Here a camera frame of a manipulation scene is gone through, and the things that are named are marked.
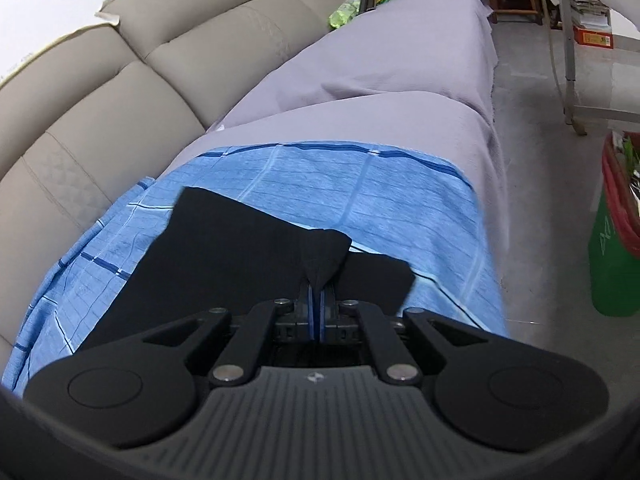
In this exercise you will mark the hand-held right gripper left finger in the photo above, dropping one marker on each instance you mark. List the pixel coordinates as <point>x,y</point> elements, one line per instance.
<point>311,305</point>

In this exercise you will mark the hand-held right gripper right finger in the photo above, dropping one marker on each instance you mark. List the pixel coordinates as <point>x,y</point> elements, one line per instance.
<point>324,307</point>

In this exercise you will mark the black pants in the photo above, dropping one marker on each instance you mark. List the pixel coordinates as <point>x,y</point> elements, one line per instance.
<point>240,255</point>

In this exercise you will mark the blue striped blanket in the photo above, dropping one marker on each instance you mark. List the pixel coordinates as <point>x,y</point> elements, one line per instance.
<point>360,200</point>

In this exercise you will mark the lilac sofa cover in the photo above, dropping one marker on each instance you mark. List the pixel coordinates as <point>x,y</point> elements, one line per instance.
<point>400,60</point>

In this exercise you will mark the yellow-green plastic bag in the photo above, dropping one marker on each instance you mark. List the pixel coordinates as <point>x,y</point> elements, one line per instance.
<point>345,14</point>

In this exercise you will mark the green trash bin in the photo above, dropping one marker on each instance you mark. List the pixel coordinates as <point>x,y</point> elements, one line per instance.
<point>614,265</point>

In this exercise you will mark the beige leather sofa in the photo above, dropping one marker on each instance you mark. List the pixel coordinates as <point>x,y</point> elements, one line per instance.
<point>125,75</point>

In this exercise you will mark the red bin liner bag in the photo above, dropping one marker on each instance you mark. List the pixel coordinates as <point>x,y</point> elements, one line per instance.
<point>616,195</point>

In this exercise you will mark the stack of books and papers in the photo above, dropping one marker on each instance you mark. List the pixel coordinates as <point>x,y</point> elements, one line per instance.
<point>592,20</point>

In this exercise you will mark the grey metal table frame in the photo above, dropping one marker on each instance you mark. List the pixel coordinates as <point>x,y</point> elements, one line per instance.
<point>570,60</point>

